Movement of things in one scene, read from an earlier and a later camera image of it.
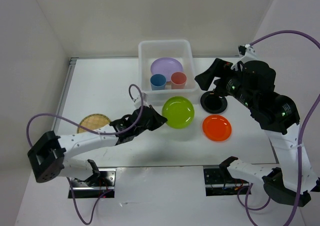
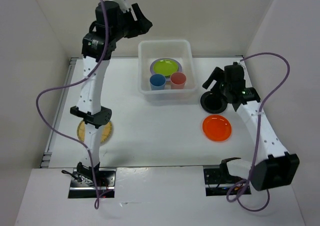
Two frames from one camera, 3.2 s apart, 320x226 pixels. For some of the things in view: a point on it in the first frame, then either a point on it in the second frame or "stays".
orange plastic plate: x=216 y=128 stays
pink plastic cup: x=178 y=80 stays
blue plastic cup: x=158 y=82 stays
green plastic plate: x=179 y=111 -> x=166 y=67
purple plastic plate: x=166 y=66 stays
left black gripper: x=158 y=120 -> x=146 y=24
